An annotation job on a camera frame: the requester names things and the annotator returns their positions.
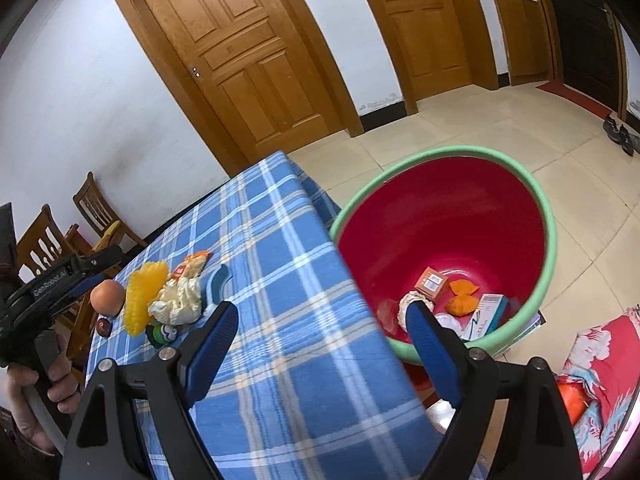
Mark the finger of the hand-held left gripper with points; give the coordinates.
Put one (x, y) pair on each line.
(82, 286)
(105, 256)

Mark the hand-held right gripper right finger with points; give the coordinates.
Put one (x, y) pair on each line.
(432, 350)

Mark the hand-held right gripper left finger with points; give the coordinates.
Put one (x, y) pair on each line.
(210, 340)

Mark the white cloth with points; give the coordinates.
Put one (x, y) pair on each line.
(449, 322)

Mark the cream paper ball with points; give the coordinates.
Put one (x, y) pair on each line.
(403, 311)
(177, 300)

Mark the orange peel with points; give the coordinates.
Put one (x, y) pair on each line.
(462, 287)
(460, 306)

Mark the white and teal box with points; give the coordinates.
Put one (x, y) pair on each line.
(482, 315)

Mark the small orange box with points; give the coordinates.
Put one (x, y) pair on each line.
(430, 285)

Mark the red bin with green rim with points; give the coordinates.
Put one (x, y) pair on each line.
(450, 210)

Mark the person's left hand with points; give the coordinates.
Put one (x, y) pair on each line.
(62, 385)

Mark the brown round fruit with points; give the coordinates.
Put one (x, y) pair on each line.
(106, 297)

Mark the dark red small fruit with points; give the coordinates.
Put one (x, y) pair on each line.
(104, 326)

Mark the wooden chair with yellow cushion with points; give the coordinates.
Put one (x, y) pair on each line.
(97, 210)

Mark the yellow foam fruit net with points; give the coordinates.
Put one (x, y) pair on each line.
(142, 295)

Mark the blue plastic peeler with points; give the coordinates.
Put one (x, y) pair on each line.
(217, 282)

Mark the blue plaid tablecloth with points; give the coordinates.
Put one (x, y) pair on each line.
(280, 360)

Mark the orange snack packet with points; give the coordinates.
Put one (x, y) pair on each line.
(190, 265)

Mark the colourful book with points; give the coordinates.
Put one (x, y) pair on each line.
(532, 327)

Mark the orange plastic item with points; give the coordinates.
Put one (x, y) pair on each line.
(574, 400)

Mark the wooden arched panel door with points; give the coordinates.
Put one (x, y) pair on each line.
(235, 60)

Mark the red door mat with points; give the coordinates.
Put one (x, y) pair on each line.
(575, 95)

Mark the black entrance door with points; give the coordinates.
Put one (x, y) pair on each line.
(582, 30)

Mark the low wooden wall panel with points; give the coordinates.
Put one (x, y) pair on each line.
(525, 40)

